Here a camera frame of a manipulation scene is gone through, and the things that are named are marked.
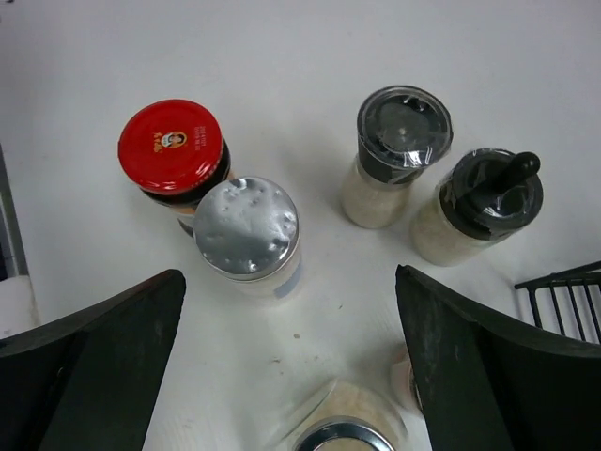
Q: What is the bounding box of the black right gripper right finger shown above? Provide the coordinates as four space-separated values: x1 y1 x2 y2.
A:
395 265 600 450

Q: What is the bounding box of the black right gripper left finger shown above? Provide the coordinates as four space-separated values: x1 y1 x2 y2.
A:
1 269 186 450

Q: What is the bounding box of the black knob lid grinder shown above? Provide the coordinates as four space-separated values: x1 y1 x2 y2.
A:
409 148 544 267

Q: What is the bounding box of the silver lid white bottle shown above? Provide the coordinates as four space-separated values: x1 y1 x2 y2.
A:
193 176 301 300

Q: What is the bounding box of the labelled lid pink jar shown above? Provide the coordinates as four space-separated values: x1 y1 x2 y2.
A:
390 346 417 412

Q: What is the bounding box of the open clear glass jar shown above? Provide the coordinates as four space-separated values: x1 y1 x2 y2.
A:
267 379 412 450

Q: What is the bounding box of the flat black lid grinder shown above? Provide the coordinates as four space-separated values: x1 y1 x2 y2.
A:
340 86 454 229

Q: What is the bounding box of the black wire rack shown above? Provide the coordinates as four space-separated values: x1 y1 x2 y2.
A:
514 261 600 345

